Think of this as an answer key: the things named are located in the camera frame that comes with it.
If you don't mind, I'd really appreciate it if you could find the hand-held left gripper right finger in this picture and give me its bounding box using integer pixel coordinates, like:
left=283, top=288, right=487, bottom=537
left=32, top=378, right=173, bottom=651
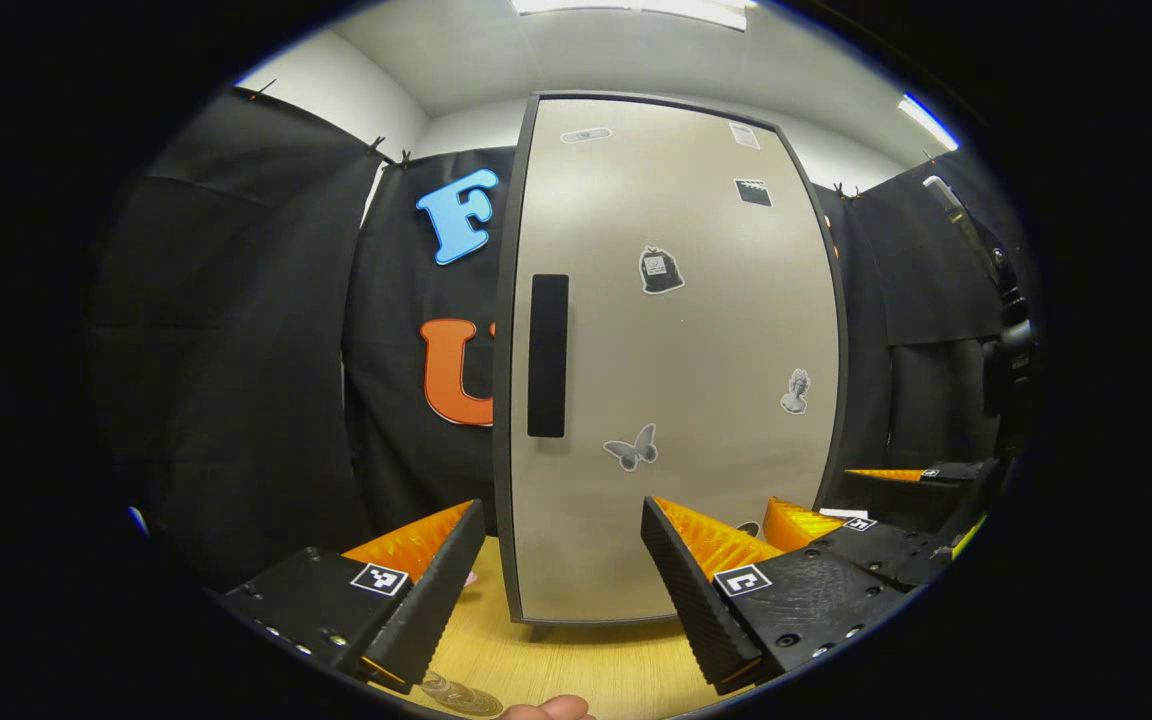
left=640, top=495, right=907, bottom=696

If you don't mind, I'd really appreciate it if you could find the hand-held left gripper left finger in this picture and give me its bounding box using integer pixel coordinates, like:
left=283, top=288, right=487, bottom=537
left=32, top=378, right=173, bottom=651
left=216, top=497, right=489, bottom=693

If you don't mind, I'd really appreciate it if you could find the dark grey cabinet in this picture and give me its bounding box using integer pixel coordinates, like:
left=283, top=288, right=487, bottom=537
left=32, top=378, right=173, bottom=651
left=491, top=90, right=849, bottom=641

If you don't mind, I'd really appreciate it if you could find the black stand with pole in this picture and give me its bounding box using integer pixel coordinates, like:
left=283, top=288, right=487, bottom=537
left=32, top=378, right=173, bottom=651
left=921, top=173, right=1042, bottom=466

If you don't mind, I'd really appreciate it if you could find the black backdrop cloth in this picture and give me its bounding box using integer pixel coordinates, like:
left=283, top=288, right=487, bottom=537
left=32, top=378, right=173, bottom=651
left=86, top=85, right=1037, bottom=591

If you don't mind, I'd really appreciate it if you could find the small ceiling light panel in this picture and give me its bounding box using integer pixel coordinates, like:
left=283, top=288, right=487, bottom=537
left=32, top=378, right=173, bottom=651
left=898, top=92, right=962, bottom=153

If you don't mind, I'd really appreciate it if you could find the long ceiling light panel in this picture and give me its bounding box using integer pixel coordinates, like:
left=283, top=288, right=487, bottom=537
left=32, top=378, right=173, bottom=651
left=511, top=0, right=749, bottom=31

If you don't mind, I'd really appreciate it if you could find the black door handle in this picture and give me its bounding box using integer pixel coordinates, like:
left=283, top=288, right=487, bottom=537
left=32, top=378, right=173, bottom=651
left=526, top=273, right=571, bottom=439

